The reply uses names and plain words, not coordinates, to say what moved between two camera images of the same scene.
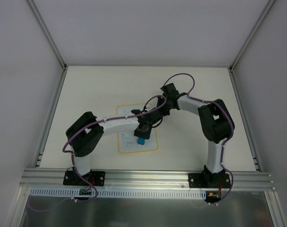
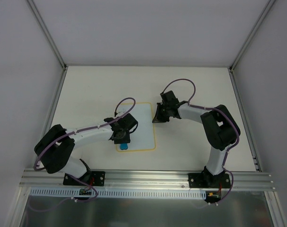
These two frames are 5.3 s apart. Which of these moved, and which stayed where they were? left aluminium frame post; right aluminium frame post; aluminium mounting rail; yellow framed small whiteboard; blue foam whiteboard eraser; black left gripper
Moved: black left gripper; blue foam whiteboard eraser
Stayed: aluminium mounting rail; yellow framed small whiteboard; right aluminium frame post; left aluminium frame post
